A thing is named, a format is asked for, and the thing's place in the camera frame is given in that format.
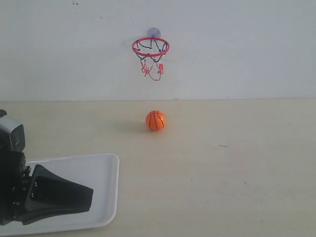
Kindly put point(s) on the clear suction cup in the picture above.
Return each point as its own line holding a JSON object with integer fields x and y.
{"x": 153, "y": 33}

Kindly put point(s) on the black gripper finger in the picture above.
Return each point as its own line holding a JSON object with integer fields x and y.
{"x": 51, "y": 192}
{"x": 35, "y": 210}

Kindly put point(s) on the red mini basketball hoop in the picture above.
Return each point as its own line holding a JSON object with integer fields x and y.
{"x": 151, "y": 52}

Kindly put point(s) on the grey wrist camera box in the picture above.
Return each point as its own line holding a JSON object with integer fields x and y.
{"x": 12, "y": 134}

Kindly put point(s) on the small orange basketball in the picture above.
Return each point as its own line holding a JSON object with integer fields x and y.
{"x": 156, "y": 120}

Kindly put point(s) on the white plastic tray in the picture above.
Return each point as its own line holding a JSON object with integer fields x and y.
{"x": 97, "y": 171}

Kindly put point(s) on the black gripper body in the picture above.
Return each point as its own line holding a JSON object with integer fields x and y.
{"x": 14, "y": 185}

